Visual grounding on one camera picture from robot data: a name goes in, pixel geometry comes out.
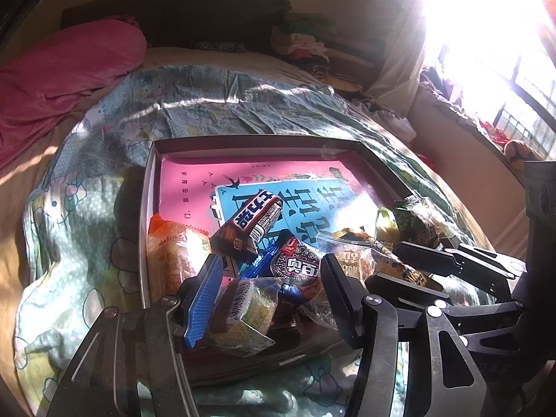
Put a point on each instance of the brown chocolate bar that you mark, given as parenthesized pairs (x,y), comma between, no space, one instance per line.
(249,226)

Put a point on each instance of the pile of clothes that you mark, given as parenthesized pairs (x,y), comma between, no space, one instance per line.
(312,47)

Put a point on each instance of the beige bed sheet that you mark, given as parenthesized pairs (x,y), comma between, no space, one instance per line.
(17,191)

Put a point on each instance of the dark wooden headboard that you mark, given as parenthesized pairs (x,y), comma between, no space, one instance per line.
(182,17)

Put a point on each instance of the orange cracker packet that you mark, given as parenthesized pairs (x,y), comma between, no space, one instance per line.
(169,256)

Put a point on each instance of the small yellow snack packet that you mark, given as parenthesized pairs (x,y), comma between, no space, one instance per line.
(347,256)

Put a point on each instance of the yellow-green snack packet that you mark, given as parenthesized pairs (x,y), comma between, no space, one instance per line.
(386,226)

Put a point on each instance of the cartoon cat printed blanket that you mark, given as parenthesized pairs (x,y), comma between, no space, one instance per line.
(82,234)

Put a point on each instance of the white crumpled cloth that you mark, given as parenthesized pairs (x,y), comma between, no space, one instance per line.
(395,124)

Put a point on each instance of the blue cookie packet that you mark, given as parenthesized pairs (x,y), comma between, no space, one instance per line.
(299,265)

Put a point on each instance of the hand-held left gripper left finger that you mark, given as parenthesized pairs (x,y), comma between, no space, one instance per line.
(204,299)

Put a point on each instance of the purple ruffled cloth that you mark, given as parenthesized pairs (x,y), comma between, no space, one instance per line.
(451,100)

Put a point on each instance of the pink pillow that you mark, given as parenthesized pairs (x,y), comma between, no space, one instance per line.
(65,78)

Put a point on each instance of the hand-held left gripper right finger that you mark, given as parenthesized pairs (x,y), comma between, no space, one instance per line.
(339,295)

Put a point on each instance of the beige curtain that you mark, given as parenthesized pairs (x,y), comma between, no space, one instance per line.
(399,65)

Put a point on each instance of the shallow dark cardboard box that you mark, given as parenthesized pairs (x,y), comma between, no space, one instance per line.
(260,144)

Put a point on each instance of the dark green snack packet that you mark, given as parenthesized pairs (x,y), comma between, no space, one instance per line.
(419,223)

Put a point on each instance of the brown round cake packet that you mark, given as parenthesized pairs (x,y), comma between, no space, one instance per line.
(247,312)

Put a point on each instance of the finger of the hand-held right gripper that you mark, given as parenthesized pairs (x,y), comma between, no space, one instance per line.
(478,269)
(408,289)

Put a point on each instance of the window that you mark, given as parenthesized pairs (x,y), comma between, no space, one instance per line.
(499,43)

